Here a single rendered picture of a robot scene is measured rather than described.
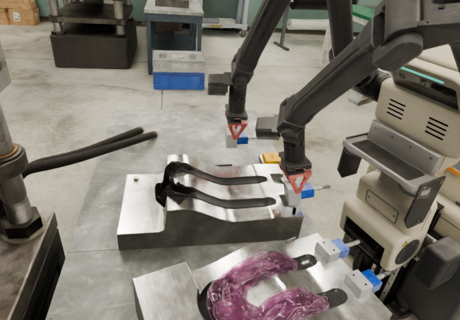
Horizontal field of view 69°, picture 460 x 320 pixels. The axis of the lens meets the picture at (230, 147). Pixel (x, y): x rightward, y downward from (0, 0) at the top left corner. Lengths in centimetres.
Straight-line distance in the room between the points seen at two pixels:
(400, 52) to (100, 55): 441
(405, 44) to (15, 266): 97
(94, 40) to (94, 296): 407
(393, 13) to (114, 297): 79
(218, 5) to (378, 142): 639
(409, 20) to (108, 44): 435
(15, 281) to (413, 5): 98
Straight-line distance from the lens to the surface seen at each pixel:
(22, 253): 107
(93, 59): 480
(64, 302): 91
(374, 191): 118
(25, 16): 732
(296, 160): 92
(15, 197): 103
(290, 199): 98
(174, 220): 90
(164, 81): 405
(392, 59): 55
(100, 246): 100
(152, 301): 74
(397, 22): 54
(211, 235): 95
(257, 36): 93
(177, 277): 76
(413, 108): 104
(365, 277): 91
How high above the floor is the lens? 151
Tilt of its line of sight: 31 degrees down
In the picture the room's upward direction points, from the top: 5 degrees clockwise
